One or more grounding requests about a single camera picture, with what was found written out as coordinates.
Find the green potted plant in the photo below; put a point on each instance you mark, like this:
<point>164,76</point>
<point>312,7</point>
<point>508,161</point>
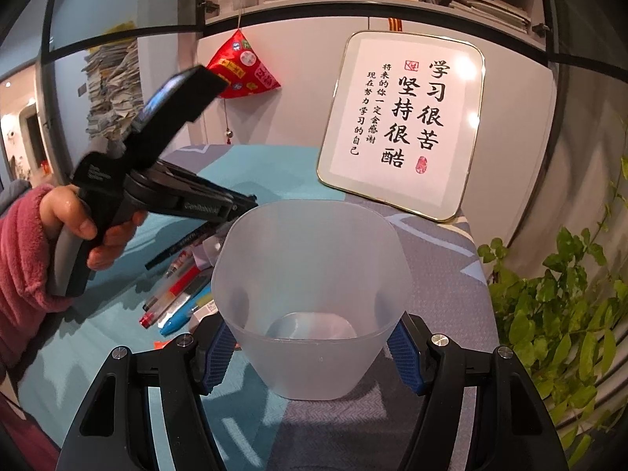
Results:
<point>567,322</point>

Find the black pen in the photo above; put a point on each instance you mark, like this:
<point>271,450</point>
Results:
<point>181,247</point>

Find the pink fleece left sleeve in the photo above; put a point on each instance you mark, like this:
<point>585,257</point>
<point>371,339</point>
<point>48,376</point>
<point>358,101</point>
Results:
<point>25,259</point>

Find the framed calligraphy sign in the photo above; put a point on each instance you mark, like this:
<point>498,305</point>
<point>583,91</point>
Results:
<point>404,120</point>

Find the translucent plastic cup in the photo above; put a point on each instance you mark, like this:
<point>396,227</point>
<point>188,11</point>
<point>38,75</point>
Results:
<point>311,290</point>

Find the blue marker pen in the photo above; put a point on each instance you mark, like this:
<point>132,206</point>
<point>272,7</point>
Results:
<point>183,314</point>

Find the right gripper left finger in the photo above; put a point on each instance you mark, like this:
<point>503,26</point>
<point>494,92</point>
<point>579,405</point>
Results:
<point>112,428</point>

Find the stack of papers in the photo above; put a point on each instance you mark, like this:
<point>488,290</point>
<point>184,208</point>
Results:
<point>114,89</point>

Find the red gel pen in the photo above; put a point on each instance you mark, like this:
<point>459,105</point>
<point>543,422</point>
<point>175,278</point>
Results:
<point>168,297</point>

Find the person's left hand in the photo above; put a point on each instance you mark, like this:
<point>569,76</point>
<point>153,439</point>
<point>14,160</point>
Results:
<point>61,208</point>

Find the red hanging pouch ornament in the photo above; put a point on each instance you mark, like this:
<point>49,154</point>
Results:
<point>241,68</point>

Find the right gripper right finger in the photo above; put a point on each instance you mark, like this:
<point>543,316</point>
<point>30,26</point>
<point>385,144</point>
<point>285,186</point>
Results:
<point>512,428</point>

